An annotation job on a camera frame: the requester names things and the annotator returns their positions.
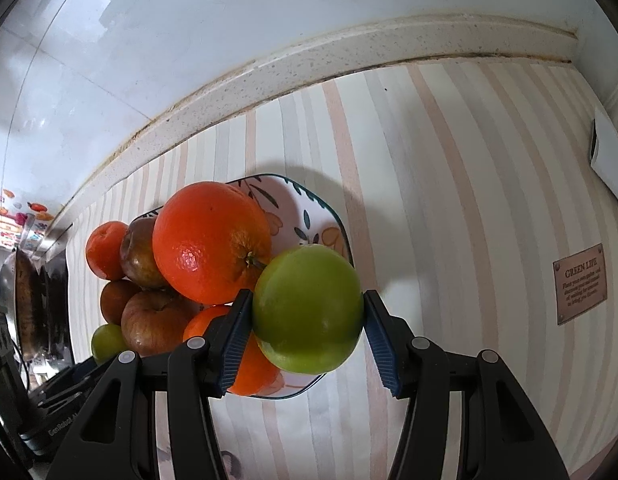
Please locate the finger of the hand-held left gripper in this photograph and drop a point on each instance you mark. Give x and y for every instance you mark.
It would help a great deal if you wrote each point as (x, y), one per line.
(86, 372)
(59, 392)

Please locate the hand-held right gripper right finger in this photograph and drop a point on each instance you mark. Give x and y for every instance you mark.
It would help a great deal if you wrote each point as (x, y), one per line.
(381, 345)

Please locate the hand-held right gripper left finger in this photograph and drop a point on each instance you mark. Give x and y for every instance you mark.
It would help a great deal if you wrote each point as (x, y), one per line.
(236, 340)

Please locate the green apple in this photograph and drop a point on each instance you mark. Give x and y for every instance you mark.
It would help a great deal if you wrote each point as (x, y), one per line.
(106, 342)
(309, 305)

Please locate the small orange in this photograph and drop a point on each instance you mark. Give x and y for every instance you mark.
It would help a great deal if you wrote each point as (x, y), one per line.
(105, 250)
(201, 320)

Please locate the small brown round fruit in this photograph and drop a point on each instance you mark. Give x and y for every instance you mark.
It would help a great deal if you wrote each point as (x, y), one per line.
(116, 300)

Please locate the reddish brown apple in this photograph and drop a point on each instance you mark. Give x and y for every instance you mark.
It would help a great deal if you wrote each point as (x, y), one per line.
(154, 320)

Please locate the large orange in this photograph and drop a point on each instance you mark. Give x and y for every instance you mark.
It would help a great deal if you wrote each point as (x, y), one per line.
(209, 240)

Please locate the dark greenish brown apple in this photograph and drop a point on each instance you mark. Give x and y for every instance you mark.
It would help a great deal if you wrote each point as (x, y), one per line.
(139, 260)

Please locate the floral ceramic plate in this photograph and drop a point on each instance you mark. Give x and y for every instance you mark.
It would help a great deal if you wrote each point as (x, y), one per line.
(299, 205)

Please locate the black glass stove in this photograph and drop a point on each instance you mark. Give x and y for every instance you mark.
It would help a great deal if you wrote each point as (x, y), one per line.
(56, 310)

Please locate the steel wok with lid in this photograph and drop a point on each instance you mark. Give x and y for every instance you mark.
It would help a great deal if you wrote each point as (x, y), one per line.
(19, 300)

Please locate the striped pink tablecloth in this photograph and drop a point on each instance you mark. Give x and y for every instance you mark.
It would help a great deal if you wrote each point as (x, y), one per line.
(464, 210)

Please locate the brown tablecloth label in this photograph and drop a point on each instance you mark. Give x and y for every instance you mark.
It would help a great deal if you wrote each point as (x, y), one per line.
(579, 282)

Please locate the white power bank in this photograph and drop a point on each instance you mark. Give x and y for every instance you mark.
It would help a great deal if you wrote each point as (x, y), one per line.
(609, 155)

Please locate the colourful wall stickers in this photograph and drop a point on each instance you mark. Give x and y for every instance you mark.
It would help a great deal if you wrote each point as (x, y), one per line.
(14, 220)

